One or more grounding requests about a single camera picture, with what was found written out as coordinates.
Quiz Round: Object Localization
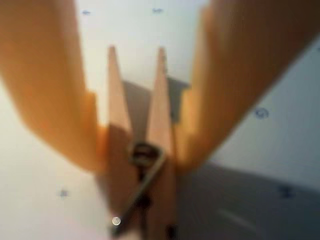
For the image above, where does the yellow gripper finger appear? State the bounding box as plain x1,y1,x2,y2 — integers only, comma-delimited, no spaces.
171,0,320,175
0,0,111,176

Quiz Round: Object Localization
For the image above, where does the wooden clothespin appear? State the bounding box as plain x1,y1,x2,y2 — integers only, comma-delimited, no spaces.
94,45,179,240

